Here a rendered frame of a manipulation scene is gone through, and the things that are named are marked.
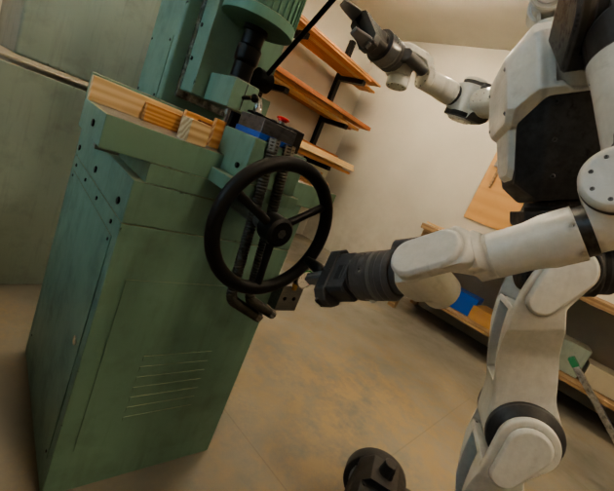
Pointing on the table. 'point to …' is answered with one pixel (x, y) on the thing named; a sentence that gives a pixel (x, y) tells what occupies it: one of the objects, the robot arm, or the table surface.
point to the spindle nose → (249, 52)
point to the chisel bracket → (229, 93)
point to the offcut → (193, 132)
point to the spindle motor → (267, 17)
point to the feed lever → (263, 80)
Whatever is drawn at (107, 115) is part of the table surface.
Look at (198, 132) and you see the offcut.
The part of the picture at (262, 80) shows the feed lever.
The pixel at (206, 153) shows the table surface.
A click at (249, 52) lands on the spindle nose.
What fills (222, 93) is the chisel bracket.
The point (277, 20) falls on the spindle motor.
